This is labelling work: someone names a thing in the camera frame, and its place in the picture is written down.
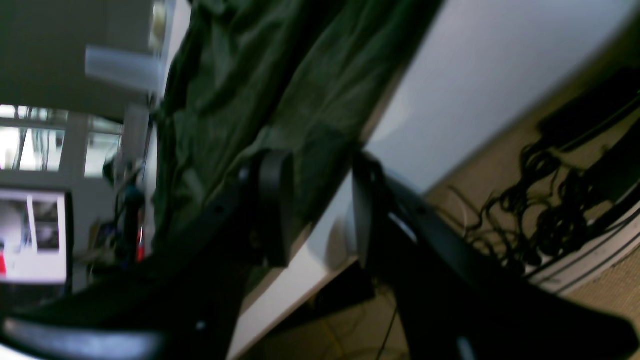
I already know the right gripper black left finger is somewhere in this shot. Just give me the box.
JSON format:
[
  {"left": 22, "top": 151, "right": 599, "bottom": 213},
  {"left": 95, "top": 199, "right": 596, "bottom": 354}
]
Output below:
[{"left": 1, "top": 149, "right": 295, "bottom": 360}]

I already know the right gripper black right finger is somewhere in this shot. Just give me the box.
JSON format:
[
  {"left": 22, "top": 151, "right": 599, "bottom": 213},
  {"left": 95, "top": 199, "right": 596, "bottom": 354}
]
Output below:
[{"left": 352, "top": 152, "right": 639, "bottom": 360}]

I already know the dark green t-shirt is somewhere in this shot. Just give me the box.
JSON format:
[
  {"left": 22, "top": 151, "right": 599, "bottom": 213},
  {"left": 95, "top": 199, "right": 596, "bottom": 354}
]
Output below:
[{"left": 152, "top": 0, "right": 442, "bottom": 252}]

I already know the computer monitor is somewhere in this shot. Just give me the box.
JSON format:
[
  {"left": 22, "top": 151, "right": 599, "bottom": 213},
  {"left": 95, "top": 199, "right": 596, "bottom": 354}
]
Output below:
[{"left": 0, "top": 186, "right": 74, "bottom": 309}]

